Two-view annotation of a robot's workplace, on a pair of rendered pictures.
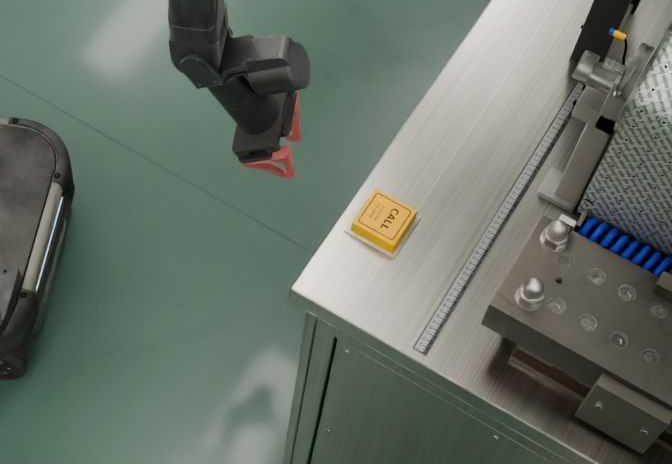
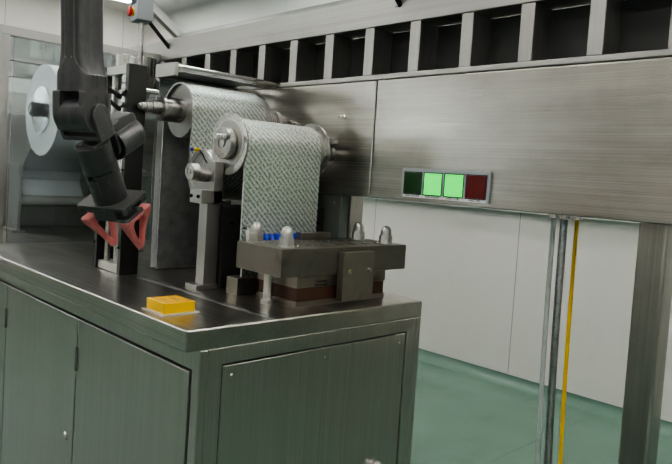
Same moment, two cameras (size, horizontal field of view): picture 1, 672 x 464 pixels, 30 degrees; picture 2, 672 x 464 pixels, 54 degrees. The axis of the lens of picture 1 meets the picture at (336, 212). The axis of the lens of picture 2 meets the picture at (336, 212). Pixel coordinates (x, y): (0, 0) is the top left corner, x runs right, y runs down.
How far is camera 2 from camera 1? 160 cm
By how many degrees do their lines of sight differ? 75
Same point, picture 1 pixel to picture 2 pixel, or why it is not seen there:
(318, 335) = (210, 378)
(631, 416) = (362, 264)
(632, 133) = (251, 156)
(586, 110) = (207, 193)
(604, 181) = (247, 204)
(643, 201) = (266, 204)
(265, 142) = (137, 195)
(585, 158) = (212, 236)
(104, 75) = not seen: outside the picture
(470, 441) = (313, 386)
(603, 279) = not seen: hidden behind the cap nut
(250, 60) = (117, 118)
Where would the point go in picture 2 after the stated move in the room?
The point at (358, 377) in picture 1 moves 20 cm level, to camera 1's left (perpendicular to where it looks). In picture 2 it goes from (240, 405) to (174, 440)
